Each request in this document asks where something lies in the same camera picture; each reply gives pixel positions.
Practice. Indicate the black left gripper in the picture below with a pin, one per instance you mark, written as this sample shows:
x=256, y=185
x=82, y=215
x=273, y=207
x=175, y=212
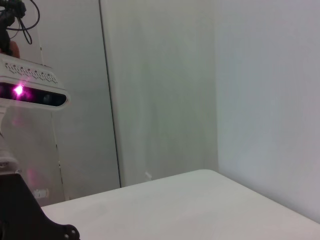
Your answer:
x=22, y=215

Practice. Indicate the person's bare hand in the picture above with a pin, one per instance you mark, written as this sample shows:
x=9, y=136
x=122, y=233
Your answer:
x=15, y=49

